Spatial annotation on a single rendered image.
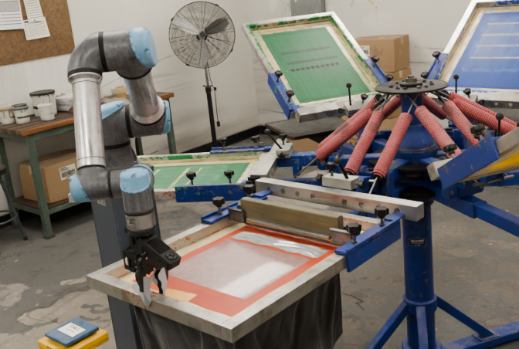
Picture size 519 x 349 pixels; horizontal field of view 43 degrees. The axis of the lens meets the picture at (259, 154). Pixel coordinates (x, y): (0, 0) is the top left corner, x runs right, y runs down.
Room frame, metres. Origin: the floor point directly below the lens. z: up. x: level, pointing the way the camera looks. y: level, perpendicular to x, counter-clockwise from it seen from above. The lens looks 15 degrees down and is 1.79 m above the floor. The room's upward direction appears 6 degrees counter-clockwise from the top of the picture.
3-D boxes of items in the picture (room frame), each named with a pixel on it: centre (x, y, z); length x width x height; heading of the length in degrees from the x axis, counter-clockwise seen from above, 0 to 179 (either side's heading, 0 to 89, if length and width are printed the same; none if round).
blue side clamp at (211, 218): (2.23, 0.11, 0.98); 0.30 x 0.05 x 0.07; 138
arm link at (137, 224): (1.60, 0.33, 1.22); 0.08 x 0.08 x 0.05
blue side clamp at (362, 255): (1.86, -0.31, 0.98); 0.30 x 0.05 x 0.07; 138
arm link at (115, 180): (1.71, 0.35, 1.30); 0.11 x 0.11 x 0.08; 4
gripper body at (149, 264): (1.61, 0.33, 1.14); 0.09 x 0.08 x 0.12; 48
